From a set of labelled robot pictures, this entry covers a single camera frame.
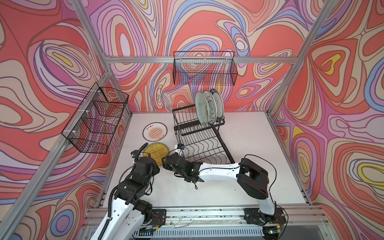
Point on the yellow green woven bamboo tray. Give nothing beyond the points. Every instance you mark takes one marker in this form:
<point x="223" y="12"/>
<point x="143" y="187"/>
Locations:
<point x="157" y="151"/>

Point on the black metal dish rack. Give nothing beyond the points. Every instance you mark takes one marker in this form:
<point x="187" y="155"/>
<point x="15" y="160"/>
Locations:
<point x="202" y="143"/>

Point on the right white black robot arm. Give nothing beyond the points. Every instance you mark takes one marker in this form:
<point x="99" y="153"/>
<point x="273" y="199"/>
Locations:
<point x="252" y="178"/>

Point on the large orange sunburst plate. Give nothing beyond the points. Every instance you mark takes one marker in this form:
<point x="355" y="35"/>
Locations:
<point x="125" y="174"/>

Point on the small orange sunburst plate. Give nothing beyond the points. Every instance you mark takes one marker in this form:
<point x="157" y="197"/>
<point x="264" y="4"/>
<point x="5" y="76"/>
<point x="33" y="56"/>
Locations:
<point x="155" y="132"/>

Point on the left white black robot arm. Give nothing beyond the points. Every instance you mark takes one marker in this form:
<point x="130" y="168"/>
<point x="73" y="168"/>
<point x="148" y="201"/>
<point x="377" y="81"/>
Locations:
<point x="126" y="211"/>

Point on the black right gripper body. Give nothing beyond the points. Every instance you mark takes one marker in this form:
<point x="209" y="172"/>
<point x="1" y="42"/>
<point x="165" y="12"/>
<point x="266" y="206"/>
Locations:
<point x="167" y="166"/>

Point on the black wire basket left wall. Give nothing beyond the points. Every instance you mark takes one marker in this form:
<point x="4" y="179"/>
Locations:
<point x="100" y="113"/>

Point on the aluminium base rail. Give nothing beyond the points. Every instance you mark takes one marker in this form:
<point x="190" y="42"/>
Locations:
<point x="292" y="222"/>

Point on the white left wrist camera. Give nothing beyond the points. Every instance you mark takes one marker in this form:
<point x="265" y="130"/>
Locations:
<point x="134" y="153"/>

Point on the green rimmed white plate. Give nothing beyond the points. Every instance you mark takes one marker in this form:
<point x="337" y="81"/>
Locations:
<point x="219" y="104"/>

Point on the white plate with clover emblem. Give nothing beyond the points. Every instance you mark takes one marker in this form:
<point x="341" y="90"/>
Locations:
<point x="211" y="107"/>

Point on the black wire basket back wall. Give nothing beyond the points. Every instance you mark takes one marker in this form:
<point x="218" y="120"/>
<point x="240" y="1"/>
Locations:
<point x="205" y="68"/>

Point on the black wire basket wall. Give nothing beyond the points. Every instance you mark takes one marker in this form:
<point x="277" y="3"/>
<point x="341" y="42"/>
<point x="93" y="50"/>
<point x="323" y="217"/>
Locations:
<point x="100" y="113"/>
<point x="205" y="68"/>

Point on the pale green flower plate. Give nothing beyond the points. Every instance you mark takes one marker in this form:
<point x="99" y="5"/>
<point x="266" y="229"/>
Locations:
<point x="201" y="105"/>

